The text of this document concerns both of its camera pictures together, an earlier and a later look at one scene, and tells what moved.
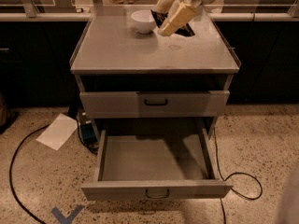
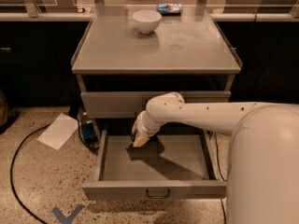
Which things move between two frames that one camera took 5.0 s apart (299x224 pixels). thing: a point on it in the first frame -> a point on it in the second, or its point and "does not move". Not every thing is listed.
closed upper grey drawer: (154, 105) does not move
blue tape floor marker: (67, 219) does not move
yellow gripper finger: (178, 15) -> (140, 139)
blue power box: (88, 133) does not move
